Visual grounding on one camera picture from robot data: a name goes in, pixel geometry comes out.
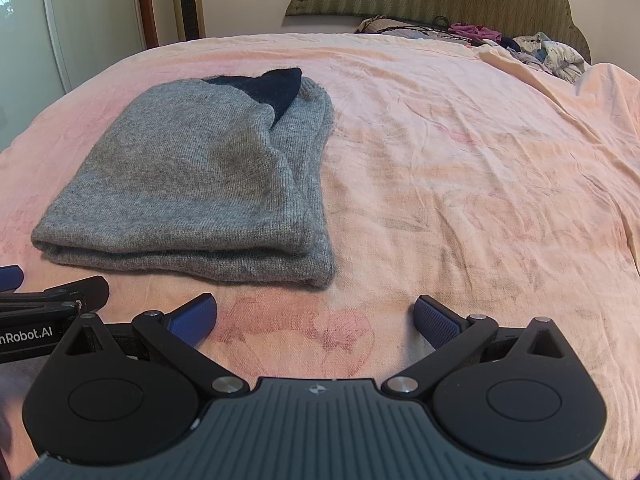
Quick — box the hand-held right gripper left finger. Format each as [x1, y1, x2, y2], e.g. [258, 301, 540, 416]
[64, 292, 251, 402]

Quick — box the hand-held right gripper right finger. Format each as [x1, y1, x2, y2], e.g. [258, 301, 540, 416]
[381, 294, 568, 402]

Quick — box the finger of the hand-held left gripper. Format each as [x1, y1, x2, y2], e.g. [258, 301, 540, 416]
[0, 275, 110, 319]
[0, 264, 25, 292]

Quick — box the grey sweater with navy sleeves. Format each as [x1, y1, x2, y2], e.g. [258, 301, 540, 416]
[31, 66, 336, 289]

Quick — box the pink bed sheet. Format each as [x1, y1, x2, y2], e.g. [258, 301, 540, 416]
[0, 32, 640, 480]

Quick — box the white wardrobe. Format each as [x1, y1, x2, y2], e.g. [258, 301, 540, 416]
[0, 0, 147, 153]

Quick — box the white patterned garment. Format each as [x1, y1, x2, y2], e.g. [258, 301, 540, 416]
[512, 32, 592, 84]

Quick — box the magenta garment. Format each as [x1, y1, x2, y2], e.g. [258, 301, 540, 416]
[448, 22, 503, 45]

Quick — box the gold and black tower fan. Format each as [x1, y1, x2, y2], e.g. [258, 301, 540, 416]
[169, 0, 206, 42]

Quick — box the black cord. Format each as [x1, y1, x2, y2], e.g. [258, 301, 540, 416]
[377, 15, 473, 43]

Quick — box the wooden door frame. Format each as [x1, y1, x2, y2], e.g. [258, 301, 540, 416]
[134, 0, 160, 50]

